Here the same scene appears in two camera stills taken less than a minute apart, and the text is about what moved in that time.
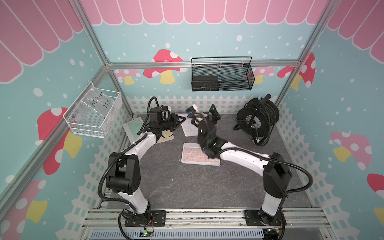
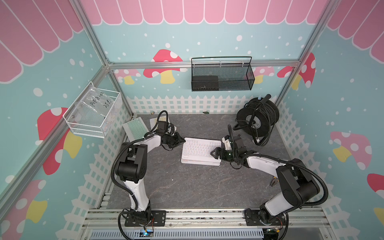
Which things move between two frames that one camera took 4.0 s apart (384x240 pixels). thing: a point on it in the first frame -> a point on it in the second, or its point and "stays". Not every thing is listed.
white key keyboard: (189, 129) -> (195, 149)
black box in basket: (205, 83) stays
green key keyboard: (132, 127) stays
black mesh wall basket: (222, 74) stays
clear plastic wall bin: (92, 111) stays
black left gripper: (175, 120) -> (177, 141)
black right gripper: (217, 115) -> (222, 150)
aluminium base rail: (108, 224) stays
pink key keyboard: (192, 153) stays
